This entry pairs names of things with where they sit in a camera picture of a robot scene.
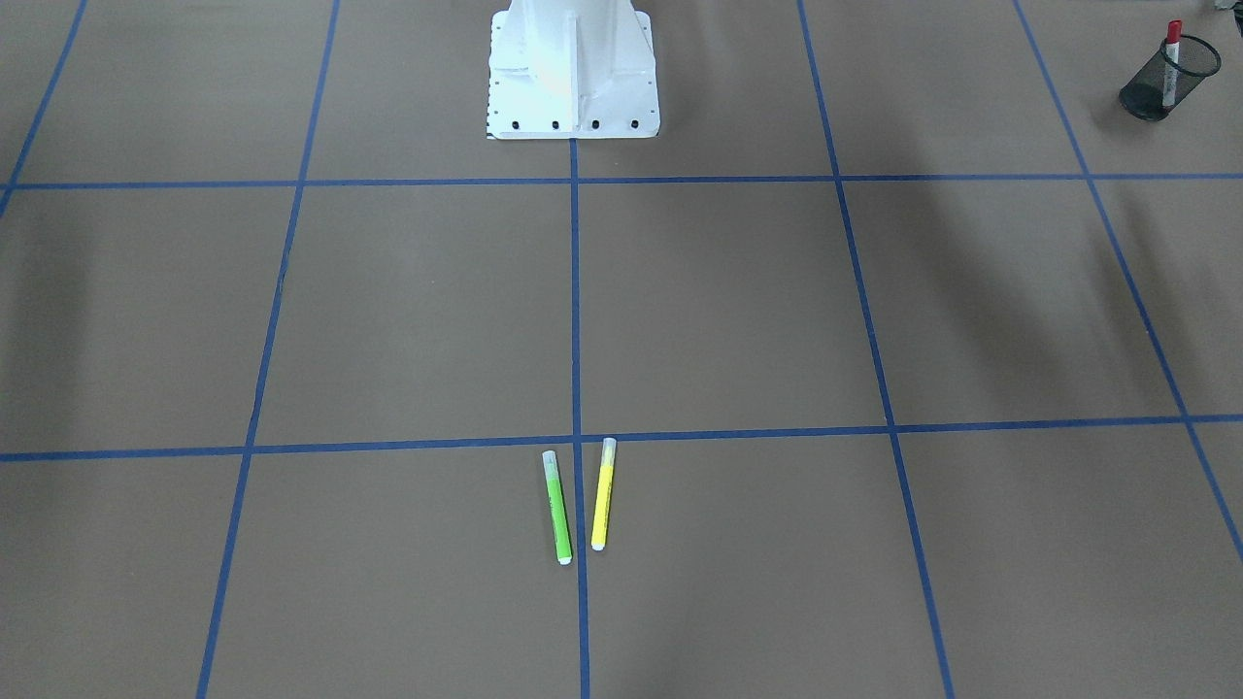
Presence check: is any red marker pen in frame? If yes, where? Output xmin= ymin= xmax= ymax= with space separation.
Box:
xmin=1161 ymin=19 xmax=1185 ymax=113

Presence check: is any yellow marker pen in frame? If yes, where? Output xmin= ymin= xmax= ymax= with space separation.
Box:
xmin=590 ymin=437 xmax=618 ymax=551

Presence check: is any green marker pen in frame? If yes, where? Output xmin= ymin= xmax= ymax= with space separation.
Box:
xmin=541 ymin=449 xmax=574 ymax=566

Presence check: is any far black mesh cup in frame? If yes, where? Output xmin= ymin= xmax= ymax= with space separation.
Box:
xmin=1117 ymin=35 xmax=1224 ymax=122

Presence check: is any white pedestal column base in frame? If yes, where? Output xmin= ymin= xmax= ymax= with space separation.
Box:
xmin=486 ymin=1 xmax=661 ymax=139

